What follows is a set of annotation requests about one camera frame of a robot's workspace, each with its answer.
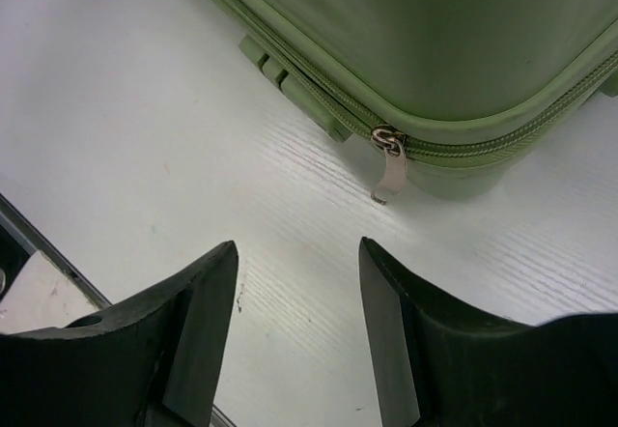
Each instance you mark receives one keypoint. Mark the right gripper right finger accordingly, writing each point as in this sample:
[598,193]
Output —
[439,361]

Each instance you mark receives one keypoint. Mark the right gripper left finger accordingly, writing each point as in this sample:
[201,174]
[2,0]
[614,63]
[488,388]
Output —
[153,359]

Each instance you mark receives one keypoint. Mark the green hard-shell suitcase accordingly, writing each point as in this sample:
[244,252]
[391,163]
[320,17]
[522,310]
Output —
[450,92]

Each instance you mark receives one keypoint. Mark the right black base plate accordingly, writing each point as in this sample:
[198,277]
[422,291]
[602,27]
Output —
[16,250]

